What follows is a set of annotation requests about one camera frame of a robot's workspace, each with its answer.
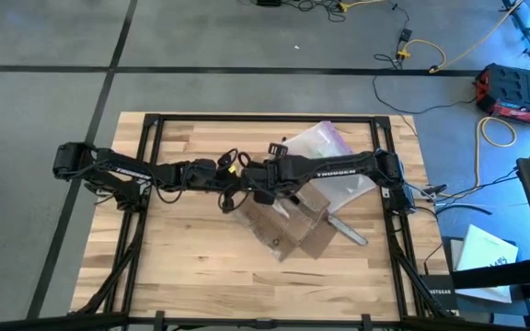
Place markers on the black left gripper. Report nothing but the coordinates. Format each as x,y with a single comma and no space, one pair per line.
233,177

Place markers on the grey box cutter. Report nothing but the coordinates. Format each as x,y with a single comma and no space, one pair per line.
348,230

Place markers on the brown Sephora cardboard box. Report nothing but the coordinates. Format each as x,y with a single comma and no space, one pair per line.
279,225

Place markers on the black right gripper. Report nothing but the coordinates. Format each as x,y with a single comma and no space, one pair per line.
260,179

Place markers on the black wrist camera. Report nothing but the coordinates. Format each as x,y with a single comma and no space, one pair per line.
278,150
227,205

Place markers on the purple-edged mesh zip pouch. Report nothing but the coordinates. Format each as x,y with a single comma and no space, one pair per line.
325,142

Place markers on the white box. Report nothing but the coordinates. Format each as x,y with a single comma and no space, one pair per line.
486,257

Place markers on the black Netgear device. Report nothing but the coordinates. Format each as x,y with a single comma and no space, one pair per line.
440,292

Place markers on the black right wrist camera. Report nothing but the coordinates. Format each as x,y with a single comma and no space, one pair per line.
278,150

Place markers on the red black tool case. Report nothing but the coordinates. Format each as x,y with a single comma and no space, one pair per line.
518,89

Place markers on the black table frame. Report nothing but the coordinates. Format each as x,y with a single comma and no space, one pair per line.
265,118

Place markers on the black frame crossbar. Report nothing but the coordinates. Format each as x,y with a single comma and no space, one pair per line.
62,322

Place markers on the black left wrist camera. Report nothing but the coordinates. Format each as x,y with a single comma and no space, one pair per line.
227,205

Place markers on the black power box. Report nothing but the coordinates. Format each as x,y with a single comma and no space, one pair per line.
268,2

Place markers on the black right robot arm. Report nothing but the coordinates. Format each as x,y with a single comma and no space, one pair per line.
338,167

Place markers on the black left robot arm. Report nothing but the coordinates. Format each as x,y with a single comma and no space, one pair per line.
122,167

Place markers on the black power adapter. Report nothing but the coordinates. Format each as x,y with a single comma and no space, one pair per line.
405,34

